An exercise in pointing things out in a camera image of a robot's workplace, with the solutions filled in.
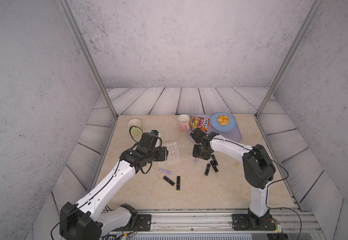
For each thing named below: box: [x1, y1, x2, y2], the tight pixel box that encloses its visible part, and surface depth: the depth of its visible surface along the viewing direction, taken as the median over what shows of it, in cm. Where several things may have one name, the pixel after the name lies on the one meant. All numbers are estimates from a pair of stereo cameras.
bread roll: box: [217, 114, 230, 126], surface depth 116 cm
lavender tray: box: [188, 114, 242, 141], surface depth 112 cm
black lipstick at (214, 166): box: [210, 160, 219, 173], surface depth 93 cm
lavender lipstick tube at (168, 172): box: [158, 168, 173, 175], surface depth 91 cm
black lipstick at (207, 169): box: [204, 163, 211, 176], surface depth 93 cm
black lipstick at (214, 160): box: [211, 154, 219, 166], surface depth 96 cm
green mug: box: [128, 119, 143, 137], surface depth 62 cm
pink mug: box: [178, 114, 190, 132], surface depth 107 cm
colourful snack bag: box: [189, 115, 211, 131], surface depth 113 cm
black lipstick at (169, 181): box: [163, 175, 176, 187], surface depth 88 cm
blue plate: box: [210, 112, 237, 133], surface depth 117 cm
